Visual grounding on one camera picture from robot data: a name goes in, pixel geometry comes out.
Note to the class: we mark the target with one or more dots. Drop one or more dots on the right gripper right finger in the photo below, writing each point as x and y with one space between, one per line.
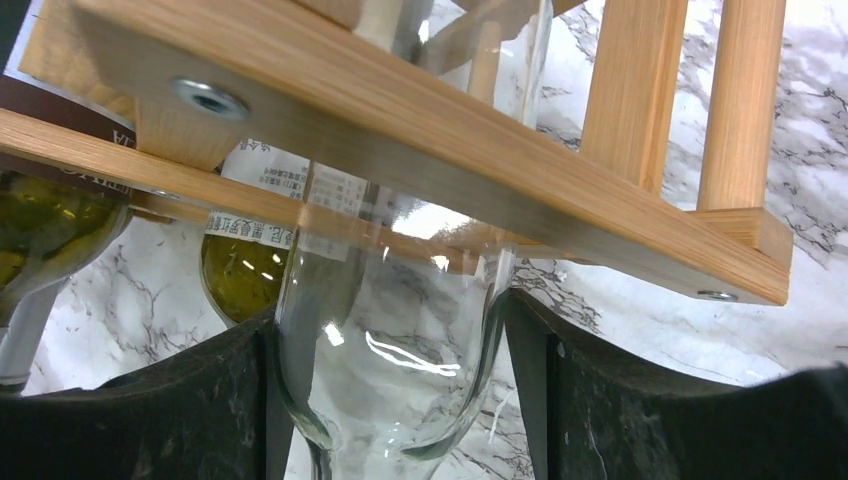
593 410

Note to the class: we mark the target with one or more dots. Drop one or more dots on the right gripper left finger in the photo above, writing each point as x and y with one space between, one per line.
209 412

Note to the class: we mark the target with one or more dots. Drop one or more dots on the green wine bottle white label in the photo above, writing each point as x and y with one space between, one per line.
242 261

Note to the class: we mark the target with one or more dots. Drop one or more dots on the dark wine bottle black neck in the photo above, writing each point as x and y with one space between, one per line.
54 222

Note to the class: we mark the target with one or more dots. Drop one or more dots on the wooden wine rack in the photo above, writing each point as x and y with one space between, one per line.
218 71

